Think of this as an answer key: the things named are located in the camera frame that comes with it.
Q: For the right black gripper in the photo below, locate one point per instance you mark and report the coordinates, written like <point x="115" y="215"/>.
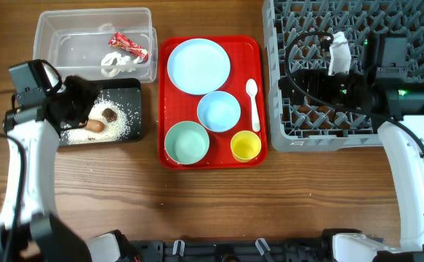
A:
<point x="316" y="78"/>

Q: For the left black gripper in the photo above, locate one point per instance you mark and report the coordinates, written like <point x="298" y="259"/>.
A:
<point x="87" y="94"/>

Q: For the orange carrot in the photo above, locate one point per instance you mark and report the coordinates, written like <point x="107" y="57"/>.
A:
<point x="93" y="125"/>

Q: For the brown food scrap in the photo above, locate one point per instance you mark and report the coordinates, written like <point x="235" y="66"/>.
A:
<point x="110" y="115"/>

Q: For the white rice pile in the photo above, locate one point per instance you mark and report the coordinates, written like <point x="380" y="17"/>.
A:
<point x="128" y="126"/>

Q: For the white plastic wrap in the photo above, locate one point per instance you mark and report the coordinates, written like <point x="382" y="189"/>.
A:
<point x="115" y="63"/>

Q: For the red snack wrapper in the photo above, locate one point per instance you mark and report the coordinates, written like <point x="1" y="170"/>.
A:
<point x="119" y="40"/>

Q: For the white plastic spoon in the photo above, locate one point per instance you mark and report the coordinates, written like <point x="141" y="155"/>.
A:
<point x="252" y="90"/>

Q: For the mint green bowl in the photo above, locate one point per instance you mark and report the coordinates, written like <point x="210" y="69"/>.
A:
<point x="186" y="142"/>

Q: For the yellow plastic cup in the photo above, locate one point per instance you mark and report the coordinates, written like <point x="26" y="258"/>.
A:
<point x="245" y="146"/>

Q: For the light blue plate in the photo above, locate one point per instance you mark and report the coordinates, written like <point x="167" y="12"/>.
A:
<point x="198" y="66"/>

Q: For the light blue bowl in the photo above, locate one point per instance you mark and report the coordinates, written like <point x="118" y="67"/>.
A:
<point x="218" y="111"/>

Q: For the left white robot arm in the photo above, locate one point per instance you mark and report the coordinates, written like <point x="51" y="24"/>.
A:
<point x="29" y="210"/>

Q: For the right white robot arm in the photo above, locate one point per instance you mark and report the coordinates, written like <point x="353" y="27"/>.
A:
<point x="396" y="107"/>

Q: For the grey dishwasher rack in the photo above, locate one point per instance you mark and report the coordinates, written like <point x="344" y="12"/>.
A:
<point x="311" y="128"/>

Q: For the black tray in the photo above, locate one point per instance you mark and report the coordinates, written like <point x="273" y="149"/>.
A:
<point x="120" y="89"/>

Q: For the clear plastic bin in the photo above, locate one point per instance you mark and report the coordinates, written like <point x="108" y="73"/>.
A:
<point x="75" y="41"/>

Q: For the red serving tray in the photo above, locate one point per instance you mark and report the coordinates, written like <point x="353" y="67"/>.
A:
<point x="176" y="106"/>

